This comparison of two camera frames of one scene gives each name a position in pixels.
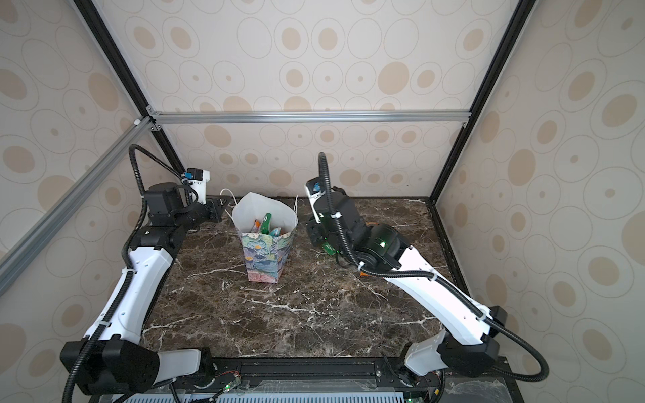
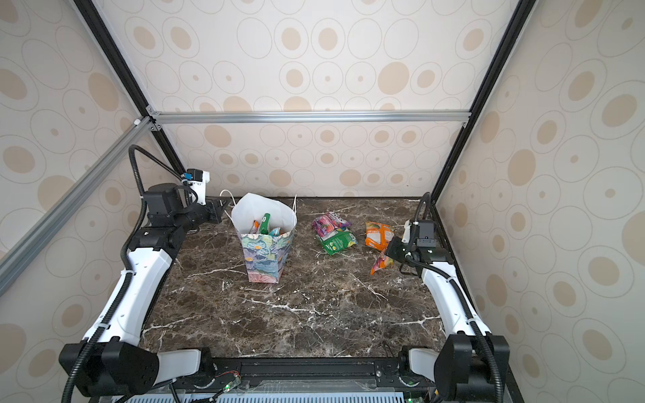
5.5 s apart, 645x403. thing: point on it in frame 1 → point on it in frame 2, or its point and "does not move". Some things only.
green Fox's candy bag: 265,222 does not move
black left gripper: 213,201 does not move
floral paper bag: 264,254 does not move
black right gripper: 311,226 → 394,251
